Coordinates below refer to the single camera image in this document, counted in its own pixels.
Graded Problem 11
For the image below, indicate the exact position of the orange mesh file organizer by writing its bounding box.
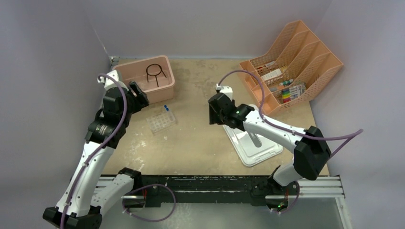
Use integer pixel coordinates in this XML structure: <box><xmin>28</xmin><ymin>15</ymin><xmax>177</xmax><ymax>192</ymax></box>
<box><xmin>238</xmin><ymin>21</ymin><xmax>343</xmax><ymax>116</ymax></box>

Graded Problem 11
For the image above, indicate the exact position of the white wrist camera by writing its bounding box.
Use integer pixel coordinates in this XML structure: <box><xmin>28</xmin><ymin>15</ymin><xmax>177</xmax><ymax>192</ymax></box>
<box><xmin>97</xmin><ymin>70</ymin><xmax>126</xmax><ymax>91</ymax></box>
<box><xmin>215</xmin><ymin>83</ymin><xmax>233</xmax><ymax>101</ymax></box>

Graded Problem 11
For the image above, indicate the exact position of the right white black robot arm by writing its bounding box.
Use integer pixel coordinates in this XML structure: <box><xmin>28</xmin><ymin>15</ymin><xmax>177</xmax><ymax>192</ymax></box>
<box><xmin>208</xmin><ymin>93</ymin><xmax>331</xmax><ymax>194</ymax></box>

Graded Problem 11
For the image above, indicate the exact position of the set of coloured markers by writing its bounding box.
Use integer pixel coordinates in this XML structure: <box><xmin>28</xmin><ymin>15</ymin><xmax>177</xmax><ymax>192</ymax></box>
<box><xmin>281</xmin><ymin>83</ymin><xmax>306</xmax><ymax>104</ymax></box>

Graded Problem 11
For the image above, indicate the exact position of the clear well plate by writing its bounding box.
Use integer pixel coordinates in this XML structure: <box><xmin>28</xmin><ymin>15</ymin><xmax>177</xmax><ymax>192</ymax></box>
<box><xmin>146</xmin><ymin>110</ymin><xmax>177</xmax><ymax>134</ymax></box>

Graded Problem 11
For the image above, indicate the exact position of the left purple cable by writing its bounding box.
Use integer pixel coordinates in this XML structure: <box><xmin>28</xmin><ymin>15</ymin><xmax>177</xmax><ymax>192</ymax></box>
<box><xmin>59</xmin><ymin>73</ymin><xmax>177</xmax><ymax>229</ymax></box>

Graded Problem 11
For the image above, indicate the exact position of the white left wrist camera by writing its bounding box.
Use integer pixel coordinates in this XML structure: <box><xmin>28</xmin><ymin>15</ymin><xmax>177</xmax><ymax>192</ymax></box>
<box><xmin>97</xmin><ymin>70</ymin><xmax>126</xmax><ymax>91</ymax></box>

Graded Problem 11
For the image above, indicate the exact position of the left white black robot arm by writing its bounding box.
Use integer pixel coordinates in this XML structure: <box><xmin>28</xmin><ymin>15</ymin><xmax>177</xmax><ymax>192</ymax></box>
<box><xmin>43</xmin><ymin>70</ymin><xmax>149</xmax><ymax>229</ymax></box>

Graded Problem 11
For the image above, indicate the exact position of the white plastic bin lid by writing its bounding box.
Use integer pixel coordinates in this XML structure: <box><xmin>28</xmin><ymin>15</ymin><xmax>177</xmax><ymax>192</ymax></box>
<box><xmin>223</xmin><ymin>104</ymin><xmax>284</xmax><ymax>167</ymax></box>

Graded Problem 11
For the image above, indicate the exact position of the pink plastic bin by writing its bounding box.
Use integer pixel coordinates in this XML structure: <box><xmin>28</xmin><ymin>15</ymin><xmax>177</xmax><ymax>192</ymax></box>
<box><xmin>112</xmin><ymin>55</ymin><xmax>175</xmax><ymax>104</ymax></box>

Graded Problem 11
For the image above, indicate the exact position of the aluminium rail frame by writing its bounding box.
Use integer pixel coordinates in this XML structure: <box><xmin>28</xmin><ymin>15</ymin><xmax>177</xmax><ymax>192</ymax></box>
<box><xmin>57</xmin><ymin>57</ymin><xmax>353</xmax><ymax>229</ymax></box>

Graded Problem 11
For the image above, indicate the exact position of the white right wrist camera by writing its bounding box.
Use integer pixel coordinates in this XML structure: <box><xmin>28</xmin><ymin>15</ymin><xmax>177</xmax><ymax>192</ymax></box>
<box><xmin>215</xmin><ymin>83</ymin><xmax>233</xmax><ymax>101</ymax></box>

